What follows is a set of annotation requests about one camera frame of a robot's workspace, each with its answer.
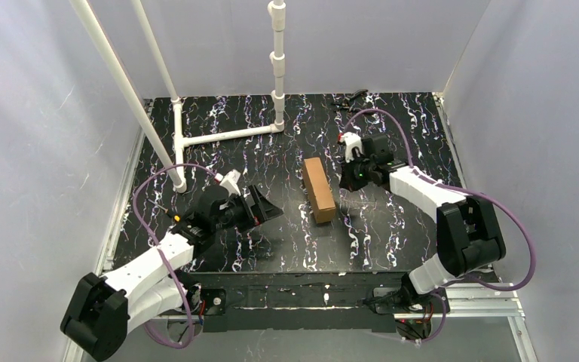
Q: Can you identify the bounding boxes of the brown cardboard paper box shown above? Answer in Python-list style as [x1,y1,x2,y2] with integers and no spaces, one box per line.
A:
[302,157,336,224]

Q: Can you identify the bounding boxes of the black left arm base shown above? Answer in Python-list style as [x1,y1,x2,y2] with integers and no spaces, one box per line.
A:
[183,285,227,318]

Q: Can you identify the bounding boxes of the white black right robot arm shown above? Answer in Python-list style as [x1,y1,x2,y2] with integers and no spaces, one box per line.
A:
[338,132,506,300]

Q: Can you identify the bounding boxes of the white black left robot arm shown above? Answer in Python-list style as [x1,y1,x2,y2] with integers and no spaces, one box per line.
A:
[60,185,283,361]

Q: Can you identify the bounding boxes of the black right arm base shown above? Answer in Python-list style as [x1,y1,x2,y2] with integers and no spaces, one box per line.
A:
[358,282,449,344]

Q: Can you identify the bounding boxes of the yellow black screwdriver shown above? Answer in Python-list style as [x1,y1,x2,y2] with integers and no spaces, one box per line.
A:
[149,199,181,222]

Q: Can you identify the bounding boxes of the black pliers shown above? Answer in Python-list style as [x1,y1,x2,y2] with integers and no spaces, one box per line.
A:
[330,89,369,114]

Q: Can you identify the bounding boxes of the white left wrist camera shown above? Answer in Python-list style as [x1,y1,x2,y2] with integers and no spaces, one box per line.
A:
[214,170,241,195]

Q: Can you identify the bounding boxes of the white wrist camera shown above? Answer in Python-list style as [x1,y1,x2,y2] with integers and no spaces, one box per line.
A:
[338,132,363,163]
[214,170,241,195]

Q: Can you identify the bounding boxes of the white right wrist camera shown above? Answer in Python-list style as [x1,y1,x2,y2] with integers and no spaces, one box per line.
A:
[338,132,363,163]

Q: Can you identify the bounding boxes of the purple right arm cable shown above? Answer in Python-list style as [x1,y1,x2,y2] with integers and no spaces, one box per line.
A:
[342,108,538,345]

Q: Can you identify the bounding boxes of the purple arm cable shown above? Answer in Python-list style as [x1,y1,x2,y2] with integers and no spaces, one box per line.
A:
[132,164,221,349]
[342,108,538,345]

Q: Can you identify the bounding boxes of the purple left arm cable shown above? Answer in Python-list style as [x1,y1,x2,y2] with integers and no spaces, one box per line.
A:
[132,164,221,349]

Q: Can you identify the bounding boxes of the aluminium rail frame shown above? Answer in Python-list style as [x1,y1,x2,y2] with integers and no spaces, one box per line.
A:
[62,124,526,362]

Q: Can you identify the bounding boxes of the white PVC pipe frame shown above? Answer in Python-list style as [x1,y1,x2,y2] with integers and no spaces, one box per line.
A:
[69,0,289,195]

